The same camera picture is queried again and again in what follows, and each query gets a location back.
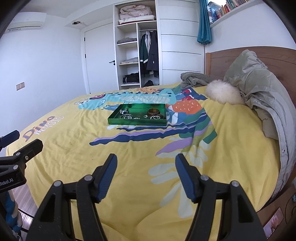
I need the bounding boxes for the large silver bangle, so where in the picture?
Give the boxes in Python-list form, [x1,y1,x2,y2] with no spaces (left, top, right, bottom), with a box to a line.
[120,114,133,120]

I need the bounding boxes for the dark brown bangle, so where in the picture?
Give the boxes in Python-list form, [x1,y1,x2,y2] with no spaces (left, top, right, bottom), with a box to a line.
[150,114,165,120]

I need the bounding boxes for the amber tortoise bangle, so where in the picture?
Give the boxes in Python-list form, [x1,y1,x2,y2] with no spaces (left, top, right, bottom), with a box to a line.
[147,108,160,116]

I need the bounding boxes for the green jewelry tray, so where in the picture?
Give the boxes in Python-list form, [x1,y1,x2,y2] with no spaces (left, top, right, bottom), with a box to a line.
[107,103,167,126]

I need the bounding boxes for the blue white gloved left hand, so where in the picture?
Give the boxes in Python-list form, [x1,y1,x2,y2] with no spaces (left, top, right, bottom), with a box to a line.
[4,190,23,236]

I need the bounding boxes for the yellow dinosaur bedspread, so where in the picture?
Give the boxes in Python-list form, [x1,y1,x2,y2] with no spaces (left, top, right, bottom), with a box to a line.
[6,85,280,240]

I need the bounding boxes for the grey green puffer jacket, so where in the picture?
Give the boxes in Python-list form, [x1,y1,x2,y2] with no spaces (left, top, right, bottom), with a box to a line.
[223,49,296,202]

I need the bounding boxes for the white fur hood trim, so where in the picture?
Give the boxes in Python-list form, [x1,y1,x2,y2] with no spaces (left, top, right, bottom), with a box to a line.
[205,80,245,105]

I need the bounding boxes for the white air conditioner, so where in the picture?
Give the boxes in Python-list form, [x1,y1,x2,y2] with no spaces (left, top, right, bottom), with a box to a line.
[5,12,47,33]

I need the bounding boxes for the white door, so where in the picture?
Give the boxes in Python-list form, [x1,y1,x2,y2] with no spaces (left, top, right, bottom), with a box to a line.
[84,23,118,94]

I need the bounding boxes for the grey folded towel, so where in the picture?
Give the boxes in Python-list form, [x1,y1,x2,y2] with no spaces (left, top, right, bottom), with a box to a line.
[180,72,214,89]

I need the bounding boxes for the wooden headboard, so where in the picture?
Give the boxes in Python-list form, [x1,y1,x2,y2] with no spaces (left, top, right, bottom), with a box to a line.
[205,46,295,102]

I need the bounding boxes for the hanging dark jackets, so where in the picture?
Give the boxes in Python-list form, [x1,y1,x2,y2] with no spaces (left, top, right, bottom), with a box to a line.
[139,31,159,78]

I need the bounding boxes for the teal curtain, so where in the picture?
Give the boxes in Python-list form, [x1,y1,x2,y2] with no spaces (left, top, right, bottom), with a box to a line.
[197,0,212,45]

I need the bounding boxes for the white wardrobe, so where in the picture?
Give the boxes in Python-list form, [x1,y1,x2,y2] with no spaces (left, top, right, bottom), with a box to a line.
[113,1,205,90]

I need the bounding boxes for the row of books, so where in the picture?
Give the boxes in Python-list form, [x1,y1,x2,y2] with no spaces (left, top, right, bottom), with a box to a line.
[207,0,248,24]

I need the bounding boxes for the wall light switch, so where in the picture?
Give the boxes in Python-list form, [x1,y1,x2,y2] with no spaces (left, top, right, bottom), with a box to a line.
[16,82,25,91]

